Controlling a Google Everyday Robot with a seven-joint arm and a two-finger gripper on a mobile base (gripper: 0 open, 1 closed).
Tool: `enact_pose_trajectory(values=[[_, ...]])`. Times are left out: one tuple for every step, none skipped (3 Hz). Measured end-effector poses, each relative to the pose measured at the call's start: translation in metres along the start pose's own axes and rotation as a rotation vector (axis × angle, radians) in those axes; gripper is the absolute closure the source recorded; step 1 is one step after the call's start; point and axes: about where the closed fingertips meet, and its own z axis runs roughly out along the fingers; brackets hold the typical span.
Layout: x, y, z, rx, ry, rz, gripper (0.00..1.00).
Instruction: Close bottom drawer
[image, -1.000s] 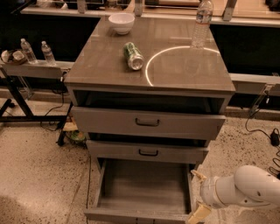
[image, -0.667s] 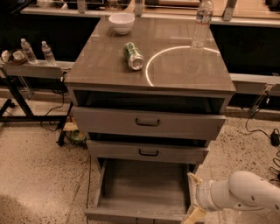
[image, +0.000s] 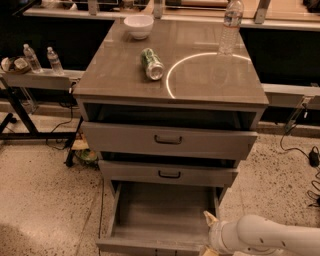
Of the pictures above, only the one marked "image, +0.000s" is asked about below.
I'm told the grey bottom drawer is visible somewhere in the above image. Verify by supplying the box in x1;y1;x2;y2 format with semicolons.
97;182;218;256

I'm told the grey drawer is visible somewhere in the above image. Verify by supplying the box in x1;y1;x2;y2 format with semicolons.
97;182;218;256
82;122;257;160
99;160;238;187

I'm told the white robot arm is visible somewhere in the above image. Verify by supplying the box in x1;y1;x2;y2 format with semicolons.
203;211;320;256

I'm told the grey middle drawer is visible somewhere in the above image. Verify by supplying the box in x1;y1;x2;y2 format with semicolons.
99;160;238;187

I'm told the grey drawer cabinet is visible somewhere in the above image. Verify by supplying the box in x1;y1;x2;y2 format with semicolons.
72;18;270;208

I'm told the grey top drawer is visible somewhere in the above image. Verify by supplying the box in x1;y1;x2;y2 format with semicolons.
82;122;257;160

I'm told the black power adapter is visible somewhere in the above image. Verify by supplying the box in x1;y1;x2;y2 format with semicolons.
309;146;320;167

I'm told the green object on floor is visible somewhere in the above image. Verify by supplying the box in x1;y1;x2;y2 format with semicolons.
76;149;98;164

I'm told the green soda can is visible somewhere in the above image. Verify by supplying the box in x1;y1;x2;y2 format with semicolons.
140;48;164;81

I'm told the clear plastic water bottle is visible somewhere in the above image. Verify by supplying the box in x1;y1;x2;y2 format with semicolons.
218;0;244;55

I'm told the white bowl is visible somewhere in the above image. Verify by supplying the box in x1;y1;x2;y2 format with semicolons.
124;14;154;40

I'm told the small water bottle right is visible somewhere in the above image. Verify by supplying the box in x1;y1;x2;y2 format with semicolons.
47;47;64;75

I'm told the small water bottle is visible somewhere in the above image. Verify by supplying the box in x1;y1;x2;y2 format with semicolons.
23;44;43;73
47;47;64;75

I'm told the grey side shelf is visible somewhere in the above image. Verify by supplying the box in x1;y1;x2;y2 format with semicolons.
1;69;84;91

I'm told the small water bottle left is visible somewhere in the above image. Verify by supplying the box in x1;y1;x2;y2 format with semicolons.
23;44;43;73

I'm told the bowl with items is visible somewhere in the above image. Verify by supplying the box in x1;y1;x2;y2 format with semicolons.
1;57;30;74

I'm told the black coiled cable right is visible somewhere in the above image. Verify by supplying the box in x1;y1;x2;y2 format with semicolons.
306;169;320;208

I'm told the grey rail bracket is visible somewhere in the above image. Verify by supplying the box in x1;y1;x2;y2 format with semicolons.
284;96;314;132

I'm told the black metal table frame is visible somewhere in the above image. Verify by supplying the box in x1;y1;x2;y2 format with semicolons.
0;77;83;167

